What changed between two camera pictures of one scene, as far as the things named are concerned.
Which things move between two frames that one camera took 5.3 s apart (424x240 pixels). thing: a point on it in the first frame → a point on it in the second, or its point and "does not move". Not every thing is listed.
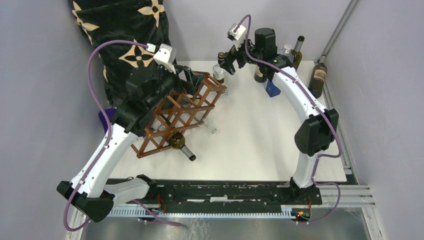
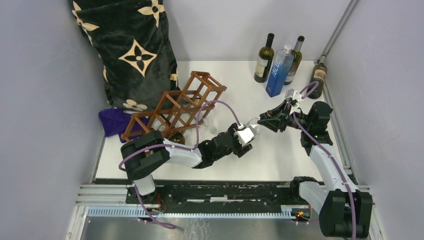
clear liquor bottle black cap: [218, 72] → [253, 124]
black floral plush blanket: [143, 21] does not move
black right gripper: [234, 53] → [272, 119]
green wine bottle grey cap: [297, 52] does not move
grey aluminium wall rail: [344, 19] does not move
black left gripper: [193, 79] → [240, 152]
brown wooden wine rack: [177, 113] does not move
